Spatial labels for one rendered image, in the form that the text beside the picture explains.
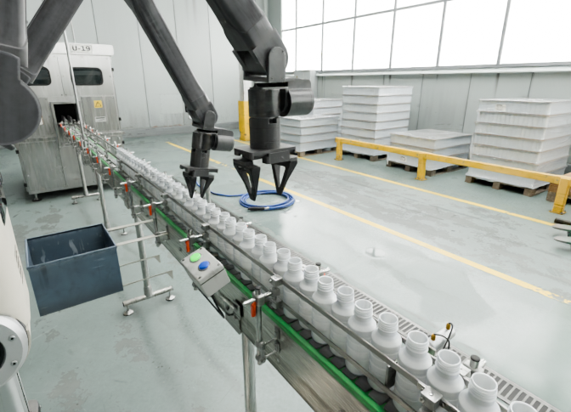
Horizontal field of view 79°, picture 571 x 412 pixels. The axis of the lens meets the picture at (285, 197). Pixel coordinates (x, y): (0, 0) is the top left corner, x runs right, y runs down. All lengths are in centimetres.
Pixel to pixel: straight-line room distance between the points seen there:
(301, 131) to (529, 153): 418
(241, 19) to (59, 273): 131
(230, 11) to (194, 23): 1182
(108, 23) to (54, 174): 652
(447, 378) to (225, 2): 69
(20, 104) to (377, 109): 722
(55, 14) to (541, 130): 581
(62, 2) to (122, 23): 1077
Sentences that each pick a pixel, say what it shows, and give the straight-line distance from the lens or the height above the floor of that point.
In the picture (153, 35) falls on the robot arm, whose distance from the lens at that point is 102.
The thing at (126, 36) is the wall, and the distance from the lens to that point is 1171.
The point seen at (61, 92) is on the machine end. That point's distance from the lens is 583.
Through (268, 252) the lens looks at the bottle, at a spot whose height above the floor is 115.
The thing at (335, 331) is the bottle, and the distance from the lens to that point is 85.
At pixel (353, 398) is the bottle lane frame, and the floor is 97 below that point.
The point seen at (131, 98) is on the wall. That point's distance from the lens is 1163.
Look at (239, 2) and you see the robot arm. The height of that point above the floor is 172.
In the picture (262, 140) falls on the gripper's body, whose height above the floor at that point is 151.
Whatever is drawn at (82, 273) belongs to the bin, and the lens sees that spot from 168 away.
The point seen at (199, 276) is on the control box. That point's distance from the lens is 101.
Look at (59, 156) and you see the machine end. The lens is 592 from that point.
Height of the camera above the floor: 161
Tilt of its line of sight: 18 degrees down
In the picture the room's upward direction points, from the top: straight up
